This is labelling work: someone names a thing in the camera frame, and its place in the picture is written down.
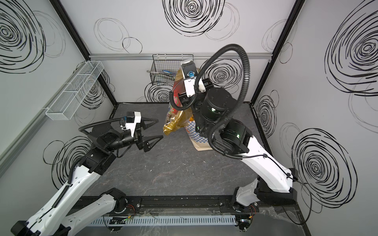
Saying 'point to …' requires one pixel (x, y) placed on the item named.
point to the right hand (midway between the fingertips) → (192, 72)
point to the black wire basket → (165, 67)
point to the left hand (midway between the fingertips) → (159, 129)
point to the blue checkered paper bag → (199, 142)
